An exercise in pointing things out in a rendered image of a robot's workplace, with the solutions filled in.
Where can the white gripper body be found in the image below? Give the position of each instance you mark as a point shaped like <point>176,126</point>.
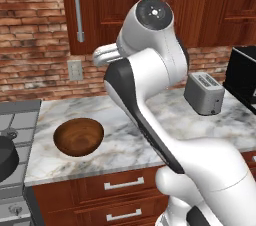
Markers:
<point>106,55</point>

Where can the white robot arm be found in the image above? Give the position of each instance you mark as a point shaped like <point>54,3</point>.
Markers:
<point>160,70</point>

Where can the black pot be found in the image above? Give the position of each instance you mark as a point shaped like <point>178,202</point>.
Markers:
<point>6,160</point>

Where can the brown wooden bowl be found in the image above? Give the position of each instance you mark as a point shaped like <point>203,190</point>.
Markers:
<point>78,136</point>

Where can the grey stove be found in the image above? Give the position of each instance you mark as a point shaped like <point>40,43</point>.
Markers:
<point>23,120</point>

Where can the grey toaster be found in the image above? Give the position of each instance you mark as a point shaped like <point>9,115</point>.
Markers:
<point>203,98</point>

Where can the brown wooden drawer front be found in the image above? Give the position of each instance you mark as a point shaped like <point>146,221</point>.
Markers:
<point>93,215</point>
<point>249,166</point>
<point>90,188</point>

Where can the black microwave oven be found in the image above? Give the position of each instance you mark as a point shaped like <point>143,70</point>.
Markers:
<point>241,73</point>

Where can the grey stove knob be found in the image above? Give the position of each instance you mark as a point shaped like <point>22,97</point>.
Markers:
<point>15,209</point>

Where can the grey wall outlet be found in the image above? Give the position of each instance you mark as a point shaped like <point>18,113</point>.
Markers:
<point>75,70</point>

